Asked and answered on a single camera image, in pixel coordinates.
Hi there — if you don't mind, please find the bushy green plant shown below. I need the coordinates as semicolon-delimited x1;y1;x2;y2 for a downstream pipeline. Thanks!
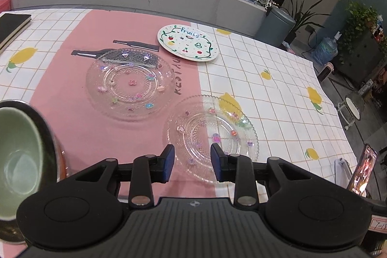
339;1;384;65

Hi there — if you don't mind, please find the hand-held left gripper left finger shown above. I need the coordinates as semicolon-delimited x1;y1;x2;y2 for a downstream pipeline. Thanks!
68;144;175;208

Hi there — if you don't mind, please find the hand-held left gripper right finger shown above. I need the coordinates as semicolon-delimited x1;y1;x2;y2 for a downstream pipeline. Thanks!
211;143;318;206

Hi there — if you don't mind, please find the clear glass plate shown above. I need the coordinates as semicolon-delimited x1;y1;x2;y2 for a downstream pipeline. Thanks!
85;48;182;122
163;95;259;184

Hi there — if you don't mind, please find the green ceramic bowl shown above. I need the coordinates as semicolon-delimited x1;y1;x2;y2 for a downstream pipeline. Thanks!
0;107;58;221

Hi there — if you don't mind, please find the round stool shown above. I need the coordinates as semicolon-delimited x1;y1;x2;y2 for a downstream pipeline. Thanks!
337;93;365;130

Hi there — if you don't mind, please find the white fruit-print plate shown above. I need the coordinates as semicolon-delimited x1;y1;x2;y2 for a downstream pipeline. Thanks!
157;24;219;63

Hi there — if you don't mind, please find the smartphone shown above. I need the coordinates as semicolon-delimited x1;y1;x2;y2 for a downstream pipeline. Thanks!
346;143;378;196

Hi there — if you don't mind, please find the small pink floor device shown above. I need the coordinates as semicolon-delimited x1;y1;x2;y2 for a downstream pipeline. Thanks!
319;62;335;83

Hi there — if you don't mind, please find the pink placemat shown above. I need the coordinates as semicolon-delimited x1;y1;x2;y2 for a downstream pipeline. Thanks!
0;8;216;258

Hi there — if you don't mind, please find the orange steel bowl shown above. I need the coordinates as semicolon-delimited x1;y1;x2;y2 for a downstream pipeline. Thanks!
0;99;67;243

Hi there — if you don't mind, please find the black notebook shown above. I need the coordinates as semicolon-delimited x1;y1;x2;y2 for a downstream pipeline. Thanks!
0;13;32;50

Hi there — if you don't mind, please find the long-leaf potted plant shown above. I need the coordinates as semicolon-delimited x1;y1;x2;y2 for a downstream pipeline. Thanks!
280;0;331;45

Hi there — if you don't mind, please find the grey trash bin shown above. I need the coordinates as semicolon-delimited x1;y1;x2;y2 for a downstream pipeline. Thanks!
255;6;296;47

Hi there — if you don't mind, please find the blue water jug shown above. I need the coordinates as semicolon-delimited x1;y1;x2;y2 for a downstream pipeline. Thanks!
311;37;338;66

